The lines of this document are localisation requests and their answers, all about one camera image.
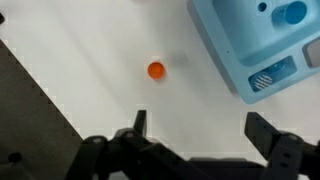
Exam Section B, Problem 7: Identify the grey toy faucet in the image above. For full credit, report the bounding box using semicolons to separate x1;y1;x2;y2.
302;37;320;69

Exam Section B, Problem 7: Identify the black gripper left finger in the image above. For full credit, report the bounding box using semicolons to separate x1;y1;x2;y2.
64;109;201;180

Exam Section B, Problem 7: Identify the small orange cup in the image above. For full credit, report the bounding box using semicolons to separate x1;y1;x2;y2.
147;61;167;81

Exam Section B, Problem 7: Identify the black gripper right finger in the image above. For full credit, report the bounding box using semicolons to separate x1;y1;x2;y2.
244;112;320;180

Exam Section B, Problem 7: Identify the blue toy sink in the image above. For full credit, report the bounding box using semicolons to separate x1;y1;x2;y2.
186;0;320;105

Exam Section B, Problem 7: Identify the small blue cup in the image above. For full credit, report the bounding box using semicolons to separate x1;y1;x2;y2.
271;0;308;28

